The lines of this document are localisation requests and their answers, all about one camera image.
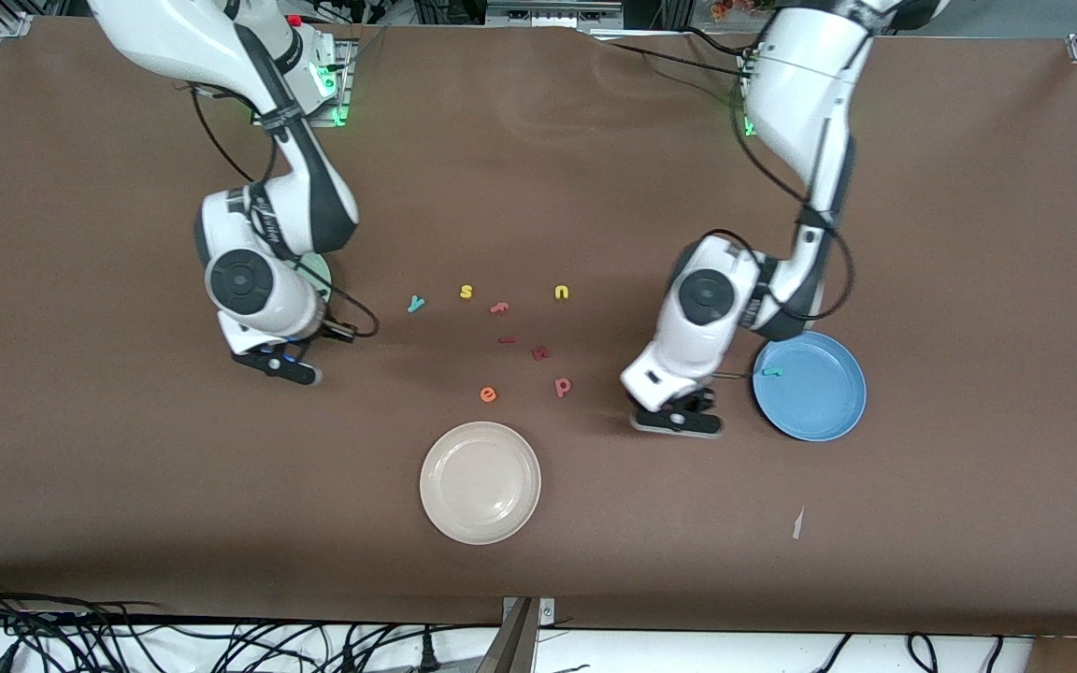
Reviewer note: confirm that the dark red letter k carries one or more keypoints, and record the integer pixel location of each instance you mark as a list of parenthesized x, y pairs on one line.
[(541, 353)]

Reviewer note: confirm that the blue plate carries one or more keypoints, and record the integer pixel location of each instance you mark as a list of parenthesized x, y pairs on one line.
[(819, 397)]

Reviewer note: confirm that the light green plate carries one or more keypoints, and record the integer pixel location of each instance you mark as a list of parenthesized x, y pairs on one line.
[(319, 276)]

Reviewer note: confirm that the small grey paper scrap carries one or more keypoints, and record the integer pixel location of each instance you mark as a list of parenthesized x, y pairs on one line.
[(796, 524)]

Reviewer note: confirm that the aluminium corner bracket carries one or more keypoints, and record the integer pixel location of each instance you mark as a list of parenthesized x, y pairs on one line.
[(15, 23)]

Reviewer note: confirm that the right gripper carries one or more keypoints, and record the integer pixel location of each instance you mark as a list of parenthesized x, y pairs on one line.
[(325, 330)]

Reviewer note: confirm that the small metal table bracket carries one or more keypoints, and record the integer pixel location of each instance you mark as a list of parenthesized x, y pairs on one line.
[(548, 612)]

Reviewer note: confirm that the pink letter p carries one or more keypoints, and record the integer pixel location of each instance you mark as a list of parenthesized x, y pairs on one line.
[(563, 387)]

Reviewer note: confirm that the orange decorative objects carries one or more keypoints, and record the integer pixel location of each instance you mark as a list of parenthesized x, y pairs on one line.
[(744, 7)]

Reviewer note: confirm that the brown table cover sheet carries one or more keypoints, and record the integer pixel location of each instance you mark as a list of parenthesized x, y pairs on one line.
[(127, 467)]

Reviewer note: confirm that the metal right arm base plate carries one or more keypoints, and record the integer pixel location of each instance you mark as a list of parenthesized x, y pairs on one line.
[(344, 70)]

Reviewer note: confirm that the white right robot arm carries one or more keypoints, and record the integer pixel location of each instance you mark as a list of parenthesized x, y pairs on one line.
[(244, 280)]

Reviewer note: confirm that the grey metal box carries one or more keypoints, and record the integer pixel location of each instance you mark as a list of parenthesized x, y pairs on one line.
[(552, 11)]

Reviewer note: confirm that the beige plate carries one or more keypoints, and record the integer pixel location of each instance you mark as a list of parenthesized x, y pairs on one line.
[(481, 483)]

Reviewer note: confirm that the teal letter y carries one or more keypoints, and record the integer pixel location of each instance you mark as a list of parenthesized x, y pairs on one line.
[(416, 303)]

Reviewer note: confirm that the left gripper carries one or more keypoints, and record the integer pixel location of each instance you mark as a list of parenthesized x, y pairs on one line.
[(698, 401)]

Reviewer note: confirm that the black power plug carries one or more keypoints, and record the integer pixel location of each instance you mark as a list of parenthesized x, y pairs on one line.
[(427, 650)]

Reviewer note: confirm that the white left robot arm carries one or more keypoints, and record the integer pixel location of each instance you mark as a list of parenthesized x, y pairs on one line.
[(707, 299)]

